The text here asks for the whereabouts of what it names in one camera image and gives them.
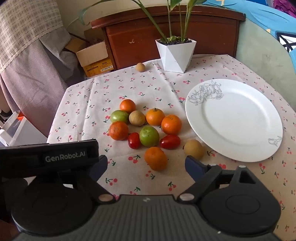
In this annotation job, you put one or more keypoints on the blue printed blanket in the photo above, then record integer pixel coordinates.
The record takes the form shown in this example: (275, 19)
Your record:
(261, 14)

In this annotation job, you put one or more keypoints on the orange mandarin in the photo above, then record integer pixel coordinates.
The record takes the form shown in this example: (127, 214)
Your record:
(155, 117)
(127, 106)
(118, 131)
(171, 125)
(155, 158)

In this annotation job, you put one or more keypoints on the white plate with grey flowers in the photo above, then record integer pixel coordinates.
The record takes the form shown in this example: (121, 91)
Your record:
(231, 120)

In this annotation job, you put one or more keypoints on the white faceted plant pot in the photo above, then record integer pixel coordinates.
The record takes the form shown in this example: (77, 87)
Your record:
(175, 56)

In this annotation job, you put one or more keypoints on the purple grey checked cloth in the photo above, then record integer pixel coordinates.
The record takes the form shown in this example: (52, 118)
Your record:
(34, 92)

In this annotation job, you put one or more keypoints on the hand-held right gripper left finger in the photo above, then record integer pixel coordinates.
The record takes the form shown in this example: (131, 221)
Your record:
(100, 167)

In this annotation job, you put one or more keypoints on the beige checked cloth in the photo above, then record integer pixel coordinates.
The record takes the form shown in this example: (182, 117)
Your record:
(27, 23)

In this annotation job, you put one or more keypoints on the green leafy plant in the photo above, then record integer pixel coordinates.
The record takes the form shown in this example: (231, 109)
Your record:
(171, 5)

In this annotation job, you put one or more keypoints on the pale green sofa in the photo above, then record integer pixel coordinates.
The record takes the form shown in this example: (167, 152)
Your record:
(261, 51)

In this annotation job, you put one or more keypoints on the plain brown cardboard box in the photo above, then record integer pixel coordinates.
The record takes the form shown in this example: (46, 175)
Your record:
(72, 45)

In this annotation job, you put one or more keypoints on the white storage box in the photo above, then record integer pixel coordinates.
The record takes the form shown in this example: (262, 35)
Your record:
(25, 133)

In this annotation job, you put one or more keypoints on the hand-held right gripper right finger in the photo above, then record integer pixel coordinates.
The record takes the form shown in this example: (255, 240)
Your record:
(192, 165)

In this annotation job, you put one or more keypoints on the red cherry tomato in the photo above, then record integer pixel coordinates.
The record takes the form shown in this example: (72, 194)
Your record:
(134, 140)
(170, 141)

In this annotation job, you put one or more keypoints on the brown kiwi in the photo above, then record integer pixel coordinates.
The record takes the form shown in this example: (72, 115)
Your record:
(193, 149)
(140, 67)
(137, 118)

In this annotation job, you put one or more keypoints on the dark wooden cabinet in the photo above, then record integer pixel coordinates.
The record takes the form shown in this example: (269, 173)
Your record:
(134, 46)

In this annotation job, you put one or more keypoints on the cardboard box with yellow label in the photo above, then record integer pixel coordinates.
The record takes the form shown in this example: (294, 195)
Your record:
(92, 54)

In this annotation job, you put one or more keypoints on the green jujube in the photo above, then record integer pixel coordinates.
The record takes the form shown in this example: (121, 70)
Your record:
(149, 136)
(118, 116)

